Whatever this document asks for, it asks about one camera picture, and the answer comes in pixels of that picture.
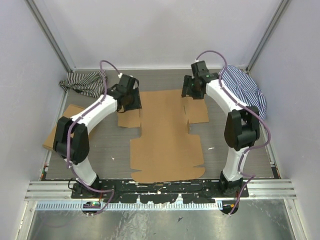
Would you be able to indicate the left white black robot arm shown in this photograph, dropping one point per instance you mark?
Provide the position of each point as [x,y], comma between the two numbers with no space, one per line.
[71,140]

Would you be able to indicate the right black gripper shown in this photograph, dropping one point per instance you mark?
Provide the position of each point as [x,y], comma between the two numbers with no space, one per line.
[187,90]

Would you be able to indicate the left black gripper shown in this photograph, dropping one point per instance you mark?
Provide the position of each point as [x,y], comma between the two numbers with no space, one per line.
[137,104]

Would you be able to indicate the blue white striped cloth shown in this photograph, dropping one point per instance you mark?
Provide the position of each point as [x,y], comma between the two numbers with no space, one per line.
[245,89]

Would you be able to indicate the right aluminium frame post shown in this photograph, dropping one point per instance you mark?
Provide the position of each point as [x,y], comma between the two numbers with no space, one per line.
[279,12]

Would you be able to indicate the aluminium frame post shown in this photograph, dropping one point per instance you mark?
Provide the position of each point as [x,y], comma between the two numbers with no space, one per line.
[279,12]
[46,23]

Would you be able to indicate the left aluminium frame post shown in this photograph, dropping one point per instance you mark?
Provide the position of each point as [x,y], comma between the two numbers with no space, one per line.
[46,23]

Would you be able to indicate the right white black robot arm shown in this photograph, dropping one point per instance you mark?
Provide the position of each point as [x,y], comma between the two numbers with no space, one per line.
[242,128]

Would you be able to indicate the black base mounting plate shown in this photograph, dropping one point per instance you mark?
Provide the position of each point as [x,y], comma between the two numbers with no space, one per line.
[129,192]

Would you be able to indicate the black white striped cloth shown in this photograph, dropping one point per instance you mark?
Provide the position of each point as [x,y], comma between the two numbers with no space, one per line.
[86,84]

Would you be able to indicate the aluminium rail with cable duct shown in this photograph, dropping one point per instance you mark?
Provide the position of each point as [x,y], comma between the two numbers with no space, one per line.
[55,195]

